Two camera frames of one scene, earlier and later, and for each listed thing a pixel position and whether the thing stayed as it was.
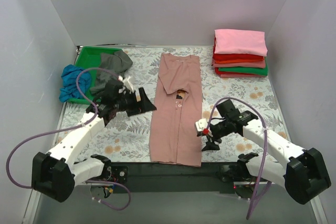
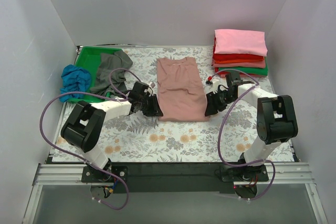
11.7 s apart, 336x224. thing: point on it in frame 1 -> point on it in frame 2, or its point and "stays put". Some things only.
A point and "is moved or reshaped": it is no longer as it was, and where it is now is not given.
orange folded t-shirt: x=218 y=62 stays put
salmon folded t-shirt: x=257 y=64 stays put
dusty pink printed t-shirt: x=176 y=123 is moved or reshaped
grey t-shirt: x=113 y=65 stays put
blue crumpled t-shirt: x=70 y=89 stays put
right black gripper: x=211 y=135 -> x=217 y=100
